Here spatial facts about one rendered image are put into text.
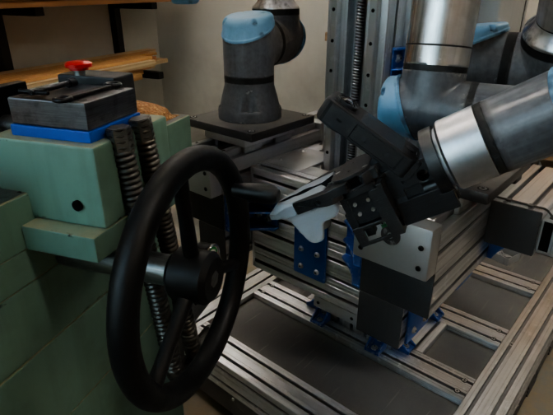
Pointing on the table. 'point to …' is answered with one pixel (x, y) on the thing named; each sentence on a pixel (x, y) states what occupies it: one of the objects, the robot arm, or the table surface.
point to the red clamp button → (78, 65)
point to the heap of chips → (154, 109)
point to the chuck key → (50, 87)
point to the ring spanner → (85, 92)
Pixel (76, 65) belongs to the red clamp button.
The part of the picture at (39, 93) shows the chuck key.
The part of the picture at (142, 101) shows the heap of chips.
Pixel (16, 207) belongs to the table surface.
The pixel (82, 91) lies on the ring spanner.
